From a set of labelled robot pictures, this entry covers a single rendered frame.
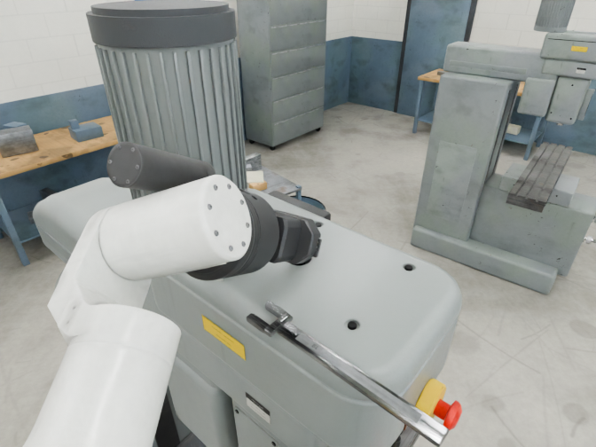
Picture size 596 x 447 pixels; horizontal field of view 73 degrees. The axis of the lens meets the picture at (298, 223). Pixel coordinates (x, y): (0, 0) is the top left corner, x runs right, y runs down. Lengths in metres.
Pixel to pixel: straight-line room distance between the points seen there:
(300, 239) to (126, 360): 0.26
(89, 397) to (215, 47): 0.47
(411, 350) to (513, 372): 2.70
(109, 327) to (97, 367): 0.02
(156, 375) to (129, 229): 0.11
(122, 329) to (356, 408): 0.30
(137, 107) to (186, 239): 0.35
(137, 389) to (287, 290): 0.32
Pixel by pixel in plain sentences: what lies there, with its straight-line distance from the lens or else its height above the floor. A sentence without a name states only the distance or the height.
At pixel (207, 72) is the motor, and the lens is 0.60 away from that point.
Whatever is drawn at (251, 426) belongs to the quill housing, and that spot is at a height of 1.56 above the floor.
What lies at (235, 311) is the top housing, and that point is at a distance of 0.54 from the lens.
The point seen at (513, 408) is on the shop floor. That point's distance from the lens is 2.99.
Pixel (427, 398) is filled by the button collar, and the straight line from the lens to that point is 0.59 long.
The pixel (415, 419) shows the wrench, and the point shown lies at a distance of 0.43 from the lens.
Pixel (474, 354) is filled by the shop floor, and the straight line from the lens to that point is 3.18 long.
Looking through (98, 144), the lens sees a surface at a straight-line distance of 4.23.
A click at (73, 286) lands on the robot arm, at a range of 0.32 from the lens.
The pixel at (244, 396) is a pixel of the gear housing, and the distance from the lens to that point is 0.70.
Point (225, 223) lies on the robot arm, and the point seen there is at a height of 2.10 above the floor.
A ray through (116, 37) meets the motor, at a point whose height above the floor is 2.18.
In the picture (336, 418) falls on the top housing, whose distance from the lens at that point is 0.52.
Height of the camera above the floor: 2.25
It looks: 32 degrees down
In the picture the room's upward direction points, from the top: straight up
